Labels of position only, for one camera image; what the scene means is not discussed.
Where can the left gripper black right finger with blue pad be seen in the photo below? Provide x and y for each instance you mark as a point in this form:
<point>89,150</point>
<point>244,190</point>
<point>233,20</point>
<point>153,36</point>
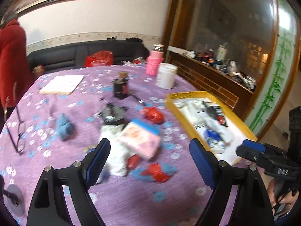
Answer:
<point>252,205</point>

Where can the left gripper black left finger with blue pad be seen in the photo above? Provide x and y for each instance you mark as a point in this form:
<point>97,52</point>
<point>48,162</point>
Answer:
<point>48,205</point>

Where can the cream white cloth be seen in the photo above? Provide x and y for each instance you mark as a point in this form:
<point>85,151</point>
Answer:
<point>117,161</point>

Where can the red blue sock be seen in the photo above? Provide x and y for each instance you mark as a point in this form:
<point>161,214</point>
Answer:
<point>157,172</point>

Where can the pink tissue pack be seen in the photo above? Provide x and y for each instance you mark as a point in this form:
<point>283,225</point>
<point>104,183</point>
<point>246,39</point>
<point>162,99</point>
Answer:
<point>141,138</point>

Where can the bamboo print glass panel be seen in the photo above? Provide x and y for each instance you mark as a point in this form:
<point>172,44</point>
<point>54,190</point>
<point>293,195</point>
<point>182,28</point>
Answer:
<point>279,71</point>

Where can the white cloth in box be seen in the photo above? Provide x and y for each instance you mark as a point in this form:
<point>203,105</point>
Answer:
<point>225,134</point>

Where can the eyeglasses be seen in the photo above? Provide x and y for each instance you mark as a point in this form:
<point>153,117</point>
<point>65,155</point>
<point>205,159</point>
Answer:
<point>17,140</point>

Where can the blue white tissue pack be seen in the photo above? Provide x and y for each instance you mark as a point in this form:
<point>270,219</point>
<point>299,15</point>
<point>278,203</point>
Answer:
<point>214,141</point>

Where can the yellow shallow cardboard box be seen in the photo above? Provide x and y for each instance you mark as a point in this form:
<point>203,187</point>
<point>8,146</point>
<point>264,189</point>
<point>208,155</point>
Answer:
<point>237,127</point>

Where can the blue small sock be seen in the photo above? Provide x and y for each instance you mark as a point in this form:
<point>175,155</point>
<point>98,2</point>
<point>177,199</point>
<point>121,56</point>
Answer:
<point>64,127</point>

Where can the black snack packet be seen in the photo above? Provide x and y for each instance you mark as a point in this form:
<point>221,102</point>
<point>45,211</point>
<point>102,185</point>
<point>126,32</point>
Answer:
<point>215,111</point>

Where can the red packet under cloth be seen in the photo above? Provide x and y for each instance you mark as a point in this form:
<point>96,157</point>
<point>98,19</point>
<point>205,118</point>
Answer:
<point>133,162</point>

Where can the purple floral tablecloth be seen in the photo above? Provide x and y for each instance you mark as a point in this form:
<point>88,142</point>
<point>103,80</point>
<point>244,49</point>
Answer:
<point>120,200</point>

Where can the white plastic sachet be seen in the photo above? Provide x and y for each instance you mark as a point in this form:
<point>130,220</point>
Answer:
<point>190,111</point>

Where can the white green leaf tissue pack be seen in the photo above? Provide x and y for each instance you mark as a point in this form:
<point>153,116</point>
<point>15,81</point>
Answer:
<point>200,105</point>

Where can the black small gadget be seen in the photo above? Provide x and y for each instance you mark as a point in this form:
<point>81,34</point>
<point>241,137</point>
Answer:
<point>113,115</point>

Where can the white notepad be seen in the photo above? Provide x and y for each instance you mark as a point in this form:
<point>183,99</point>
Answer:
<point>62,85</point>

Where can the white green tumbler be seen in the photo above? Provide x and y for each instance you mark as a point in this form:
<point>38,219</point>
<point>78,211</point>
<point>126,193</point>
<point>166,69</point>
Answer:
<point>222,52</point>

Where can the red crumpled plastic bag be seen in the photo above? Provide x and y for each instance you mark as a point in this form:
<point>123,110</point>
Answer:
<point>153,114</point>

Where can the person in red clothes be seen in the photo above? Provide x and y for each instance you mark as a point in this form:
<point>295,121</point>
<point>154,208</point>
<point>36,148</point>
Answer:
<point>16,77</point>

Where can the brown small jar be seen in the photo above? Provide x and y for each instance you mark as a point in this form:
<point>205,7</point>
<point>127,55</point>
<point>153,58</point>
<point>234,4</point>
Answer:
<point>38,71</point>

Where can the black pen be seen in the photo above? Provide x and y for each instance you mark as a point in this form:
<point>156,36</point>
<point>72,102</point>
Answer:
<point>140,101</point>

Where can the dark ink bottle with cork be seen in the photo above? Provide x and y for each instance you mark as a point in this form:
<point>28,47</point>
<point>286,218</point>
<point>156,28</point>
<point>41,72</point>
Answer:
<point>120,85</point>

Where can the wooden brick-pattern cabinet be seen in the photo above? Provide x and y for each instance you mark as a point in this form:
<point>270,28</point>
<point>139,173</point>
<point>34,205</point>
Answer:
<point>250,29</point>

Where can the white flat box on cabinet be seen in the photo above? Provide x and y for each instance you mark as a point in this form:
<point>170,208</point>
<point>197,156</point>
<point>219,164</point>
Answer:
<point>181,51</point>

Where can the clear plastic cup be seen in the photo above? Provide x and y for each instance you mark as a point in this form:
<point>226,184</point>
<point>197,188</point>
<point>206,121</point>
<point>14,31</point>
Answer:
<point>98,63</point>

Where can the white plastic jar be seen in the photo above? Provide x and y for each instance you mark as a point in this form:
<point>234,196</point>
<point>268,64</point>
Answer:
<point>166,75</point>

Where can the black leather sofa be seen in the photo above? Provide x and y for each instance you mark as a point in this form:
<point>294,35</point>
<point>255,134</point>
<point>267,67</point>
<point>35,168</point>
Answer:
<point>73,56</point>

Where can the red plastic bag on sofa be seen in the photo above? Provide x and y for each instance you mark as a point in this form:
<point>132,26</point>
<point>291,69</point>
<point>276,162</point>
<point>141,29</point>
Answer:
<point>101,55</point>

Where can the pink thermos bottle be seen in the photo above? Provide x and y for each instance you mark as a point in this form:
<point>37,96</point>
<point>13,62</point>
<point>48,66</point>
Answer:
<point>154,59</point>

